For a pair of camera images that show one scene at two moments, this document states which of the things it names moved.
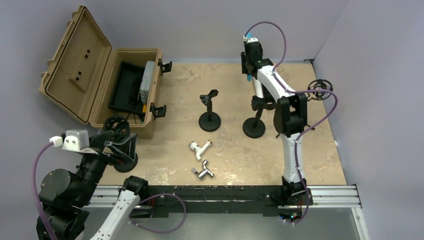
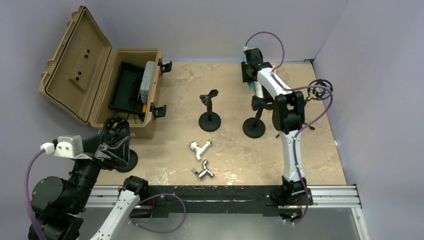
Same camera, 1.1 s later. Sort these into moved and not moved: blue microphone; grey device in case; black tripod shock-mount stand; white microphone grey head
Moved: blue microphone
Not moved: white microphone grey head; grey device in case; black tripod shock-mount stand
